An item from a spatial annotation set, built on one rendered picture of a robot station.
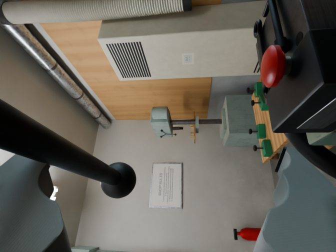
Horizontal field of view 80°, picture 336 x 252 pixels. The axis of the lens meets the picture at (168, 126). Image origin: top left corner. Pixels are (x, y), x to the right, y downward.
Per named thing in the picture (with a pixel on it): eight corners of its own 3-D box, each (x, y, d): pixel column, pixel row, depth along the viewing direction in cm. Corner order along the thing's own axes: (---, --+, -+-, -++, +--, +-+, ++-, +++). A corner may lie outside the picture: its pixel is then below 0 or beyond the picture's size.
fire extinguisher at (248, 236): (281, 227, 254) (232, 224, 262) (287, 227, 237) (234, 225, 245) (284, 243, 247) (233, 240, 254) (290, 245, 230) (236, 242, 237)
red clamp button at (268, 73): (269, 63, 17) (256, 63, 17) (284, 34, 14) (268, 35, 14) (275, 94, 16) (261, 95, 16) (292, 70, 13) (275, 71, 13)
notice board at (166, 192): (182, 162, 304) (152, 162, 309) (182, 162, 302) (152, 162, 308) (182, 208, 277) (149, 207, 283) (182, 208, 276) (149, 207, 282)
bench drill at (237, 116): (274, 114, 270) (158, 116, 290) (295, 86, 215) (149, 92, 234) (281, 148, 251) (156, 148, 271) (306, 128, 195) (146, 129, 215)
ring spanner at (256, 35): (256, 29, 24) (252, 29, 25) (261, 14, 23) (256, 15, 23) (268, 102, 21) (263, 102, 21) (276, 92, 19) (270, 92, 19)
